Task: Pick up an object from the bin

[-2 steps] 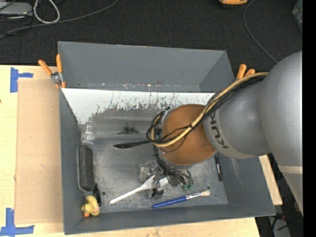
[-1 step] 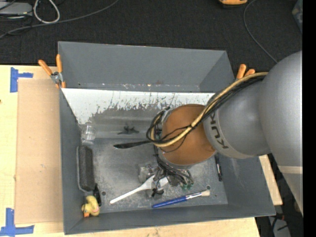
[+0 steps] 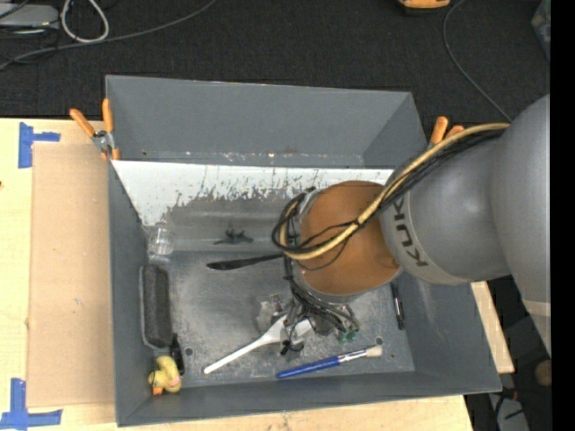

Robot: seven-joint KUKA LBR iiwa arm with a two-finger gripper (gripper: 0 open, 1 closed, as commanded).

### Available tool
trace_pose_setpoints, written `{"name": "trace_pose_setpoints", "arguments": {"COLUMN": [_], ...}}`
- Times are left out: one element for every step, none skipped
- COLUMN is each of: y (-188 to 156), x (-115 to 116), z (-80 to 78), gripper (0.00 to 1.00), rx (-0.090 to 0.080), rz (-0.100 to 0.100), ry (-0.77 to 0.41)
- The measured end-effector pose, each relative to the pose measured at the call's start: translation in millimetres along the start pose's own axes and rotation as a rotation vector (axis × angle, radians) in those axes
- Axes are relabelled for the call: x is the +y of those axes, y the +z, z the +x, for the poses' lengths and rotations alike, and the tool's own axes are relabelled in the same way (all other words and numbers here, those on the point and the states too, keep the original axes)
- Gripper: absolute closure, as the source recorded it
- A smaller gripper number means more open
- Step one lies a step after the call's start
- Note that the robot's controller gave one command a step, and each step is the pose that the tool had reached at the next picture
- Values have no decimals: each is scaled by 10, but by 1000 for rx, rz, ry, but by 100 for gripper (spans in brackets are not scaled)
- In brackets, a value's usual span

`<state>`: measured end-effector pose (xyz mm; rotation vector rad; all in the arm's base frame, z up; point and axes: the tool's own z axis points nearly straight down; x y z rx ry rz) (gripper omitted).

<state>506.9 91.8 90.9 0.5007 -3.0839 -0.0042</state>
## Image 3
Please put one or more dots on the black plastic knife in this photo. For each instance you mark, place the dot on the black plastic knife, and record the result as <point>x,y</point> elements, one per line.
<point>233,263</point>

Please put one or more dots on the black cylinder on white bracket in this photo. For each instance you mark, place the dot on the black cylinder on white bracket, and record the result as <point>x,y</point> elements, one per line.
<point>300,327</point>

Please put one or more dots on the black sponge in grey holder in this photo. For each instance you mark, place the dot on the black sponge in grey holder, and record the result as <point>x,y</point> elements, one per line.
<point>157,305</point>

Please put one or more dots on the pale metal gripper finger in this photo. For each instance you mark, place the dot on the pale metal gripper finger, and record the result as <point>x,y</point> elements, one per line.
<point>278,305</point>
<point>268,320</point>

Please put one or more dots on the black pen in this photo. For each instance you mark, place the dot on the black pen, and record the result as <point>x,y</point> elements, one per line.
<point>398,308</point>

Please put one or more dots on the white plastic fork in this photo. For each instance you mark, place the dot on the white plastic fork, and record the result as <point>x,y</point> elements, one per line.
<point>242,350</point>

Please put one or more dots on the brown cardboard board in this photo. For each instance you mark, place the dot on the brown cardboard board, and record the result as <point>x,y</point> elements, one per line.
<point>67,276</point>

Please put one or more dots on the yellow rubber duck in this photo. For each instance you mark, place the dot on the yellow rubber duck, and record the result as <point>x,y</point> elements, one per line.
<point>165,375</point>

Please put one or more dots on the clear plastic cup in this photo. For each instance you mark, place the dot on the clear plastic cup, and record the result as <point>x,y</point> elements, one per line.
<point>160,241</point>

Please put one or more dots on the small dark toy plane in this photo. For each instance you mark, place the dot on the small dark toy plane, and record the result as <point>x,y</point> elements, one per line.
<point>233,237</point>

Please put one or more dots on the grey metal bin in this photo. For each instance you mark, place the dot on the grey metal bin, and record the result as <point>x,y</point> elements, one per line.
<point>224,294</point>

